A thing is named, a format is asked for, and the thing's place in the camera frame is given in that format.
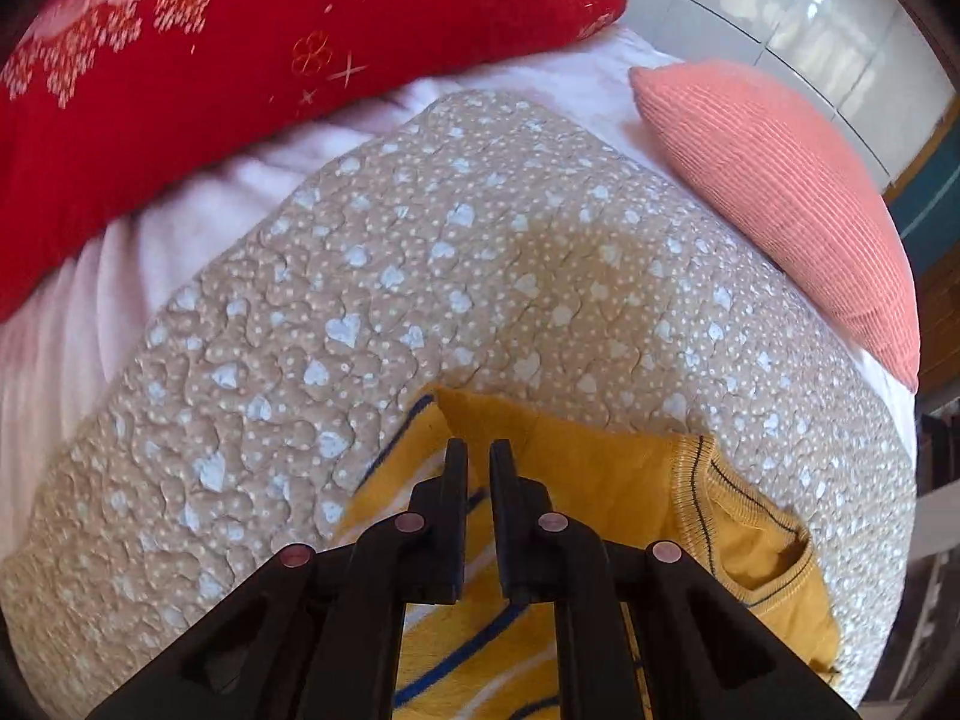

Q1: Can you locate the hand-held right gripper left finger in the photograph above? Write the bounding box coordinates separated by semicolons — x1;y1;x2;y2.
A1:
88;438;470;720

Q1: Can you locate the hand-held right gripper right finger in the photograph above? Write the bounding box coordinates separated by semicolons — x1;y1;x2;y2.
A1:
489;439;863;720

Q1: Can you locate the yellow striped small shirt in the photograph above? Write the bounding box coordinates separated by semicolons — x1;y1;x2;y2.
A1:
330;385;842;720

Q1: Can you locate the beige heart-print quilted blanket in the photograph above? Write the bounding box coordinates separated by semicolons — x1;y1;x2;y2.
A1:
0;88;919;720

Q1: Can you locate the white bed sheet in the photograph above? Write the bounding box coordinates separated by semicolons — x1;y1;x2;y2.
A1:
0;24;919;563

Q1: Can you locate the pink ribbed cushion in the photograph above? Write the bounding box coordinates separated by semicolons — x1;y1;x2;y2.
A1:
628;60;922;394

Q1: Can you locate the red patterned pillow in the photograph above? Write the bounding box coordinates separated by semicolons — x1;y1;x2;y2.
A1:
0;0;628;322

